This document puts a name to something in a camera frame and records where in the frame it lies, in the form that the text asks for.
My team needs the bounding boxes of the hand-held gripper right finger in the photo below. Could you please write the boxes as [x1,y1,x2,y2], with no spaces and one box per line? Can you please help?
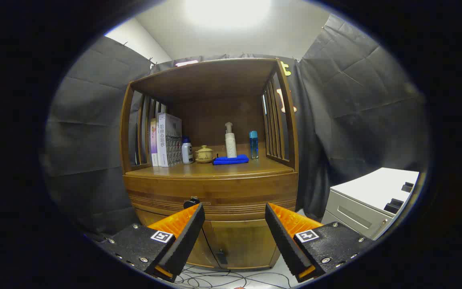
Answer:
[265,202,376,283]

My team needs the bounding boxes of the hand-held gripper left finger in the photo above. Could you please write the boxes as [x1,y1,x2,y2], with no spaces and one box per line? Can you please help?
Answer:
[95,203,206,283]

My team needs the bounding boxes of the wooden drawer with black knob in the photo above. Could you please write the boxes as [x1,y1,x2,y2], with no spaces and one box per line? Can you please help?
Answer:
[123,171,299,221]

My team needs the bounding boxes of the wooden countertop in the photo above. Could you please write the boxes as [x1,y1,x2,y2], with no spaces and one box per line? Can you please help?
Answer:
[126,155,296,179]

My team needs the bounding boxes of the white filing cabinet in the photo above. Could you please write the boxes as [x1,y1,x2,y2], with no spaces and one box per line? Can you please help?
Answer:
[321,167,420,240]

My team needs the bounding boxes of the brown wooden cabinet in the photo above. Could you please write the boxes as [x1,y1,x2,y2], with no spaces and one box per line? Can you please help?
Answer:
[120,57,300,270]

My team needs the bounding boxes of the white bottle with blue cap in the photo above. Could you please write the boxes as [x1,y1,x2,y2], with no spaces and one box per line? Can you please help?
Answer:
[181,136,195,165]

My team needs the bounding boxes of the yellow lidded tea bowl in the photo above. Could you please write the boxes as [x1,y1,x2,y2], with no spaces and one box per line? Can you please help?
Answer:
[194,145,216,164]

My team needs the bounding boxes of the blue folded cloth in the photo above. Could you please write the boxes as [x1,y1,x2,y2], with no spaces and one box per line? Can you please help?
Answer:
[213,154,250,165]

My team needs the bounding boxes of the clear blue bottle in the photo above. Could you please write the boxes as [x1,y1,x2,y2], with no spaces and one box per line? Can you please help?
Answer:
[249,130,259,160]

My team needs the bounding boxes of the white patterned book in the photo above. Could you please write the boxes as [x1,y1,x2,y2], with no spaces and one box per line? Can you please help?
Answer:
[157,112,182,167]

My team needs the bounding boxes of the white pump bottle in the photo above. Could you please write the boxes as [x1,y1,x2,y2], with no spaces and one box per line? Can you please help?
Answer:
[225,122,238,158]

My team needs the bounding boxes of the purple book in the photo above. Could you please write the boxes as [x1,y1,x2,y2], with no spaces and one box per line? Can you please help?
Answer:
[150,118,158,166]

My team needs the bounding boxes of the black floor cables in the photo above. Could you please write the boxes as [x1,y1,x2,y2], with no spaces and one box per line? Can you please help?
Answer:
[173,229,296,289]

